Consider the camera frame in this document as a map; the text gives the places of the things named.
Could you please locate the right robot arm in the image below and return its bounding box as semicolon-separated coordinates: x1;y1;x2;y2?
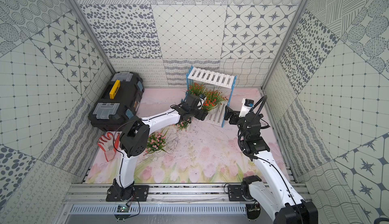
224;106;319;224

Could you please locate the aluminium rail frame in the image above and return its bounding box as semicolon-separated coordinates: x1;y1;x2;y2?
63;183;311;204

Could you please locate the pink flower plant front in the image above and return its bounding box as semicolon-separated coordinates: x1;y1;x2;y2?
145;131;168;154

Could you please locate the white slotted cable duct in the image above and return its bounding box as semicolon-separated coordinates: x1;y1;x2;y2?
70;203;246;214

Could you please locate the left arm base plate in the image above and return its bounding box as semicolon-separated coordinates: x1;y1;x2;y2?
106;185;150;202

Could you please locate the pink flower plant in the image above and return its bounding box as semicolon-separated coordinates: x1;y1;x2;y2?
175;118;191;131
145;131;168;154

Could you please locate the red white work glove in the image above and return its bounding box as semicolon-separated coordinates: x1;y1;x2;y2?
98;132;119;162

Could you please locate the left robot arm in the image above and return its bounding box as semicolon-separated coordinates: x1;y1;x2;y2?
115;94;208;189

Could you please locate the orange flower potted plant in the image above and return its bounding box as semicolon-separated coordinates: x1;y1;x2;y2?
201;99;218;112

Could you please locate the red flower plant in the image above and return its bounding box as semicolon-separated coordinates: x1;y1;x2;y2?
187;82;207;99
206;90;228;106

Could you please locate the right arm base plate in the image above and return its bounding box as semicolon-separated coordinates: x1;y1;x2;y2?
223;184;255;202

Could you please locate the black plastic toolbox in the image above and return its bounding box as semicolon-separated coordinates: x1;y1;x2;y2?
88;72;145;132

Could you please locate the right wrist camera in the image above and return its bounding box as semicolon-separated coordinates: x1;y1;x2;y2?
239;98;254;118

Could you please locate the blue white slatted rack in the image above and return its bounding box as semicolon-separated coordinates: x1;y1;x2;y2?
185;66;237;127

